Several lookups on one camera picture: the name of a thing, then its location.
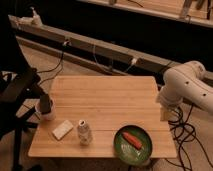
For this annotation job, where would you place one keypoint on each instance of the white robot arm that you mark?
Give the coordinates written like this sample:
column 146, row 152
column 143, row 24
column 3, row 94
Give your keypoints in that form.
column 184, row 81

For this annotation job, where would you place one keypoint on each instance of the beige sponge block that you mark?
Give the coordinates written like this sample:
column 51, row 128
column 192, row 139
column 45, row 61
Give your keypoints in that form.
column 63, row 129

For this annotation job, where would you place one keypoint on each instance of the orange carrot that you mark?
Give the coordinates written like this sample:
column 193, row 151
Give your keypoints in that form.
column 132, row 140

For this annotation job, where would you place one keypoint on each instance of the dark object in cup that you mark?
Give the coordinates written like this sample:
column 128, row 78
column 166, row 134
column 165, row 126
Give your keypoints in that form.
column 45, row 104

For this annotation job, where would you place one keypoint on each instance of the white cup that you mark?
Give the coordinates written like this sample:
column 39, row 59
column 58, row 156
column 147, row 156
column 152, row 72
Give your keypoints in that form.
column 48, row 116

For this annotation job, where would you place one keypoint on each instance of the green round plate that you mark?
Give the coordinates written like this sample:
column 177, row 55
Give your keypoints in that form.
column 127, row 152

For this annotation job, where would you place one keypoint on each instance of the black chair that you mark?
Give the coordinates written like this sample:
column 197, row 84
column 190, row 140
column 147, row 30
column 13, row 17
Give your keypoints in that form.
column 23, row 86

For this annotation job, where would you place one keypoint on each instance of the long wooden rail beam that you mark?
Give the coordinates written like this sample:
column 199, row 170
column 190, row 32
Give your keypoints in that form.
column 157, row 43

